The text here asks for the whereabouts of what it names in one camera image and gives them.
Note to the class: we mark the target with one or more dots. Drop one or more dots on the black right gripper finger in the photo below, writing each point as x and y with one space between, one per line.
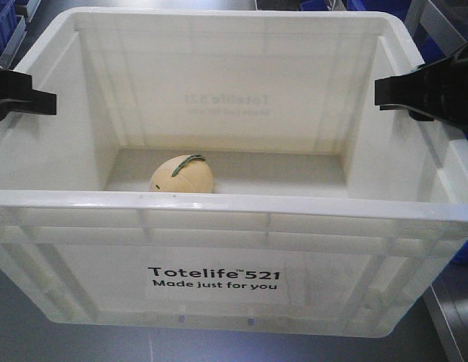
436 91

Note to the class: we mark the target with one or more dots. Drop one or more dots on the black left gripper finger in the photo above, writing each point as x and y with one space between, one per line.
18 95

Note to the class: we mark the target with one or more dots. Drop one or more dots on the white plastic tote crate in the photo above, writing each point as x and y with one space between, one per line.
328 216

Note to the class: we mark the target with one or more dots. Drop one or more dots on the yellow mango plush toy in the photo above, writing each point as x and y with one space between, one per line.
184 173

